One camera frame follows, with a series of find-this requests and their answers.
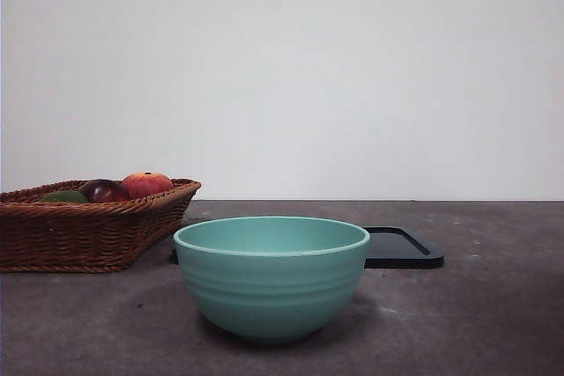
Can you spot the teal ribbed bowl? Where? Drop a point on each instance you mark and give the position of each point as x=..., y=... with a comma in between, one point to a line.
x=271, y=279

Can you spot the green avocado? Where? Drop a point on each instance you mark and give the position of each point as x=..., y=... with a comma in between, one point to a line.
x=64, y=196

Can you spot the red yellow apple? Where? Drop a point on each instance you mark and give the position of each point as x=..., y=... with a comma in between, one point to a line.
x=147, y=183

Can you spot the black rectangular tray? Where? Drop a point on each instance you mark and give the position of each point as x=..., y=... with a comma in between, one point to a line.
x=403, y=250

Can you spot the dark red apple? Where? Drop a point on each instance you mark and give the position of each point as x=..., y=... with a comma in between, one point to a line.
x=103, y=191

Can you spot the brown wicker basket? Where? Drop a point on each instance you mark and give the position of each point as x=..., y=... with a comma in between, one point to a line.
x=79, y=235

